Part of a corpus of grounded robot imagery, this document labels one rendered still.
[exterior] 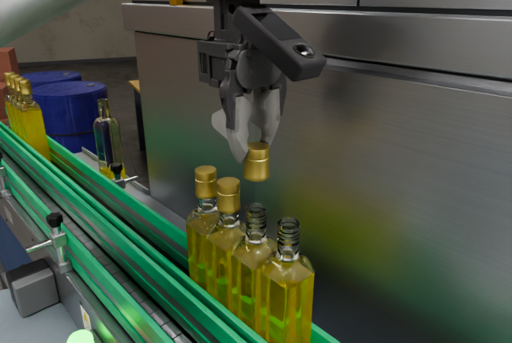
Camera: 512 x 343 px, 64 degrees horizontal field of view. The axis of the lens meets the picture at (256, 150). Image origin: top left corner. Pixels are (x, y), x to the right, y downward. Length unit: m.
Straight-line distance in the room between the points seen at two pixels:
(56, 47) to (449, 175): 9.51
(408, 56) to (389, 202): 0.19
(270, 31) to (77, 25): 9.35
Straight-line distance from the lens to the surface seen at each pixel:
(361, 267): 0.66
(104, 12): 9.77
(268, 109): 0.53
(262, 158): 0.53
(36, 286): 1.06
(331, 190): 0.63
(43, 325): 1.07
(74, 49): 9.81
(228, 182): 0.60
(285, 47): 0.44
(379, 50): 0.55
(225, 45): 0.49
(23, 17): 0.25
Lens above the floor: 1.42
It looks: 21 degrees down
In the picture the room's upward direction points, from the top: straight up
